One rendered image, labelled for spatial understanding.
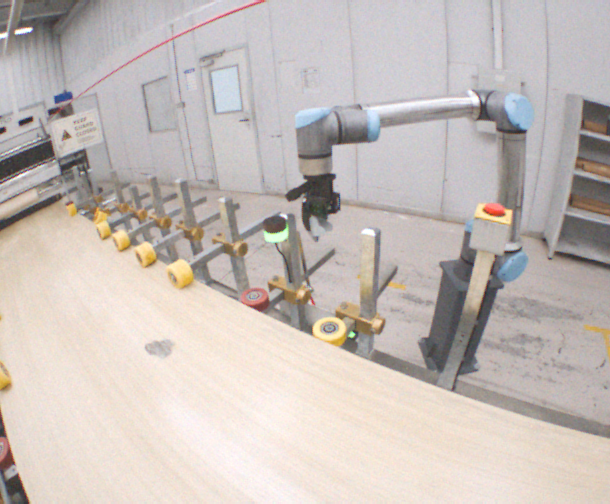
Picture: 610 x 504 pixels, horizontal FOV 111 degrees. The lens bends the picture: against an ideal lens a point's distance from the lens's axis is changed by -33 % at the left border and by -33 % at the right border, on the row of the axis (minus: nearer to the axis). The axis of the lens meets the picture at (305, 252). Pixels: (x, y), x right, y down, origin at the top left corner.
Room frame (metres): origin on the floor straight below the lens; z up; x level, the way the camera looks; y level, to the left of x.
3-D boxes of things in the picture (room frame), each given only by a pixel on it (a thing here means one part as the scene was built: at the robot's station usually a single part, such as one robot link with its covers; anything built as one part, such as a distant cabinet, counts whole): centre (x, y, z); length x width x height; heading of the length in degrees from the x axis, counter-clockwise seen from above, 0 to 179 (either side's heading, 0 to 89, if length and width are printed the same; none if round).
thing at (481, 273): (0.46, -0.36, 0.93); 0.05 x 0.05 x 0.45; 52
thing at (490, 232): (0.46, -0.36, 1.18); 0.07 x 0.07 x 0.08; 52
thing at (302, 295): (0.79, 0.06, 0.85); 0.14 x 0.06 x 0.05; 52
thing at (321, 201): (0.80, -0.05, 1.15); 0.09 x 0.08 x 0.12; 52
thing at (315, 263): (0.86, 0.03, 0.84); 0.43 x 0.03 x 0.04; 142
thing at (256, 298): (0.70, 0.15, 0.85); 0.08 x 0.08 x 0.11
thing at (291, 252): (0.78, 0.04, 0.87); 0.04 x 0.04 x 0.48; 52
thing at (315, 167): (0.81, -0.05, 1.23); 0.10 x 0.09 x 0.05; 142
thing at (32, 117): (2.15, 2.65, 0.95); 1.65 x 0.70 x 1.90; 142
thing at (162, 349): (0.52, 0.39, 0.91); 0.09 x 0.07 x 0.02; 77
